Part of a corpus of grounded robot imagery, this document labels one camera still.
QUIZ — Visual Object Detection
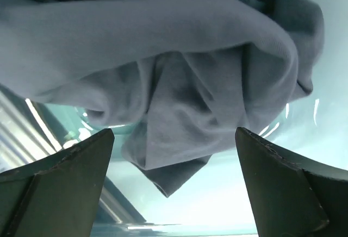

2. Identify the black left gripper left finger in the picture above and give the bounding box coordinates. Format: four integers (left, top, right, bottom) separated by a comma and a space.
1, 129, 114, 237

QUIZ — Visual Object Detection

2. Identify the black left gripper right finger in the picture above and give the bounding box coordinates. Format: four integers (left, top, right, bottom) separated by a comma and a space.
235, 127, 347, 237

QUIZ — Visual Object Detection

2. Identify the grey t shirt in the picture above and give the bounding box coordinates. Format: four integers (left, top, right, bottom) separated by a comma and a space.
1, 0, 324, 196

